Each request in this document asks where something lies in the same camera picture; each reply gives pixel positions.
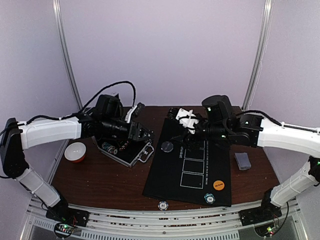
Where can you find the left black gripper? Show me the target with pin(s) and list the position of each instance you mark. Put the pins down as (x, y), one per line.
(135, 128)

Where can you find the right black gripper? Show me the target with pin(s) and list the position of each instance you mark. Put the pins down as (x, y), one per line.
(199, 128)

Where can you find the clear round dealer button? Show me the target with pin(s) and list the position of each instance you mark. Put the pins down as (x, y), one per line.
(167, 147)

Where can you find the aluminium poker chip case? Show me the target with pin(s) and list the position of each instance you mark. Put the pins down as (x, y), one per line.
(136, 151)

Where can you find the poker chip row with 10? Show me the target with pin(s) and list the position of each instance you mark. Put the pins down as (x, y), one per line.
(107, 147)

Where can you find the orange big blind button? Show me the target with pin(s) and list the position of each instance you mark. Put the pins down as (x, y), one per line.
(218, 185)

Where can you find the grey playing card deck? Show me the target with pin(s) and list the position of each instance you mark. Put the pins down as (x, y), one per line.
(242, 160)

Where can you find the teal white poker chip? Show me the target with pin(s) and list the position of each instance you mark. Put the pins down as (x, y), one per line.
(209, 198)

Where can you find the white blue poker chip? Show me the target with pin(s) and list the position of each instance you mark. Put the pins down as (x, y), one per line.
(163, 205)

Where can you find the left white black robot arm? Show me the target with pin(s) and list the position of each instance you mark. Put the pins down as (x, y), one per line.
(24, 143)

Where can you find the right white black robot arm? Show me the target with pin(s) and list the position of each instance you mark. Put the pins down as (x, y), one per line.
(294, 150)

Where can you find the red dice set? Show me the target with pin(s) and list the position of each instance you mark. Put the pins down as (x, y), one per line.
(124, 145)

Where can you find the black poker table mat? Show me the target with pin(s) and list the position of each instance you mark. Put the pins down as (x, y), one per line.
(187, 175)

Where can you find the orange white bowl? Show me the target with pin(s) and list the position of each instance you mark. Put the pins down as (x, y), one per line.
(75, 152)

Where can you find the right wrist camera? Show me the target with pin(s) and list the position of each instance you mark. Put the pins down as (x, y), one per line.
(184, 117)

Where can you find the right aluminium corner post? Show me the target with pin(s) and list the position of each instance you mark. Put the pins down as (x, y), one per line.
(261, 47)

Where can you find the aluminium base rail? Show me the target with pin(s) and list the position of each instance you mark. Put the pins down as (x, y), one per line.
(218, 223)

